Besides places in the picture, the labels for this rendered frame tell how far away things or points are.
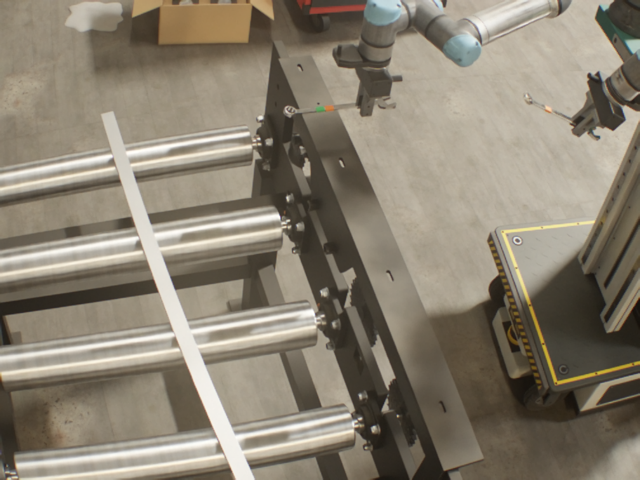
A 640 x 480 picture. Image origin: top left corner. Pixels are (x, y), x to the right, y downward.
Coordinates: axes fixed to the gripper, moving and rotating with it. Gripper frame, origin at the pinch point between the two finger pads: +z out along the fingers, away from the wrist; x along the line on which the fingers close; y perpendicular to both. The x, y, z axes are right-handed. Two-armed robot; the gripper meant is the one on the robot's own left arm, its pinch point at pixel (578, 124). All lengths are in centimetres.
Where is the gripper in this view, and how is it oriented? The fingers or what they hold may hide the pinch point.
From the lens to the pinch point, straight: 210.3
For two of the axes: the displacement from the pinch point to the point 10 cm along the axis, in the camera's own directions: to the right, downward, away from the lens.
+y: -8.6, -2.3, -4.5
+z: -5.0, 4.8, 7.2
